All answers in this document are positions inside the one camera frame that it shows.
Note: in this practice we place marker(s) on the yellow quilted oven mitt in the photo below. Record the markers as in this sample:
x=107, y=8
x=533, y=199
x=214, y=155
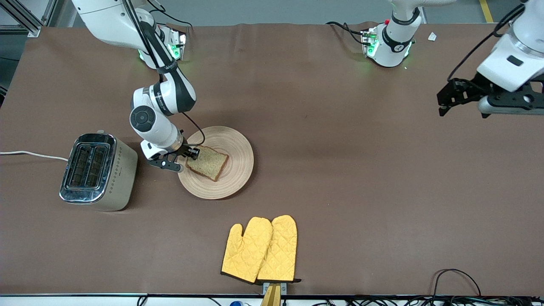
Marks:
x=280, y=246
x=246, y=250

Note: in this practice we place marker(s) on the aluminium profile frame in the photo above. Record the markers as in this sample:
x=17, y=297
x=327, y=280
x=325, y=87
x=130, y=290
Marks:
x=32, y=30

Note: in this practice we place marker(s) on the beige and chrome toaster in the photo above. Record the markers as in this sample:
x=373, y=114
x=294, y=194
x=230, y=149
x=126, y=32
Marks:
x=121, y=178

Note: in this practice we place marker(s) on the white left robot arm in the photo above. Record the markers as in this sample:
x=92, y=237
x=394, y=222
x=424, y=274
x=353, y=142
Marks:
x=395, y=42

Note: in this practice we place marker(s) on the brown table cover sheet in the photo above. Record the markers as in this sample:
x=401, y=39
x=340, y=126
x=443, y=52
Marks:
x=340, y=191

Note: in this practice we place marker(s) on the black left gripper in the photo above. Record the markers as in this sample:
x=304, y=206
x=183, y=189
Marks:
x=479, y=86

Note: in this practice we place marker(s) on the small white paper scrap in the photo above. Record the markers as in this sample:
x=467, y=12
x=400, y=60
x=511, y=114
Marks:
x=432, y=36

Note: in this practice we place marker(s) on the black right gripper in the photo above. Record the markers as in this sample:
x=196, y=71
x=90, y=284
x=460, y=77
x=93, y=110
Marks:
x=186, y=149

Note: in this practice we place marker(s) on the round wooden plate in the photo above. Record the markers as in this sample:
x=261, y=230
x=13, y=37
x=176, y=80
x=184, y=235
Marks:
x=238, y=170

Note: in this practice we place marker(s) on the slice of toast bread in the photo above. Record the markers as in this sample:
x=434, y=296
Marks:
x=210, y=163

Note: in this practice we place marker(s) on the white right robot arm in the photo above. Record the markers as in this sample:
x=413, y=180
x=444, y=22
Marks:
x=106, y=21

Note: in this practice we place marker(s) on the wooden strip with metal bracket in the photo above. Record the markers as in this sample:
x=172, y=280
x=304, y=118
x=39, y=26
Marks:
x=272, y=297

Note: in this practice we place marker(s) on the small blue object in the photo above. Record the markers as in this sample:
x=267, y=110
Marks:
x=236, y=303

